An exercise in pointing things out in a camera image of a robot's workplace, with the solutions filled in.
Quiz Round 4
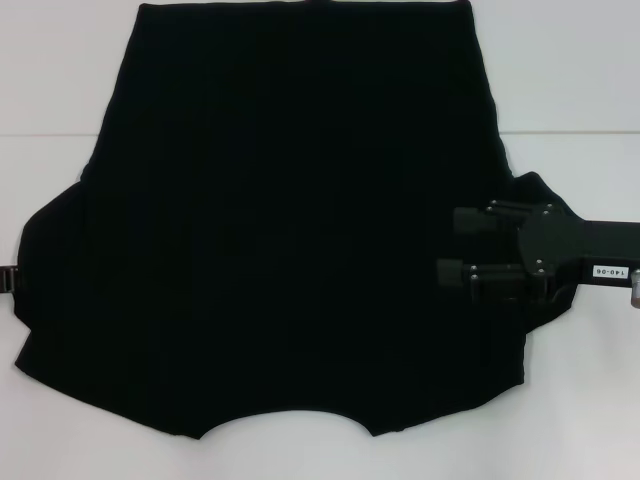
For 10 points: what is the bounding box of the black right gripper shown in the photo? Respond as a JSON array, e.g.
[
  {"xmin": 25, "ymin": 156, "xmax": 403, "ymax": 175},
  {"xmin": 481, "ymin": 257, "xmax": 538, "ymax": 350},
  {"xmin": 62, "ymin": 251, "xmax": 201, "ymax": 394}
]
[{"xmin": 435, "ymin": 198, "xmax": 640, "ymax": 307}]

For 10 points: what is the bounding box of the black shirt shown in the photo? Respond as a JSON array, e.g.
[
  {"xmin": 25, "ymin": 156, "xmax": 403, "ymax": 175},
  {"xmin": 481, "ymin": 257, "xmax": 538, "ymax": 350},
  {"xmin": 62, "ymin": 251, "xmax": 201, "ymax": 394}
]
[{"xmin": 13, "ymin": 0, "xmax": 576, "ymax": 441}]

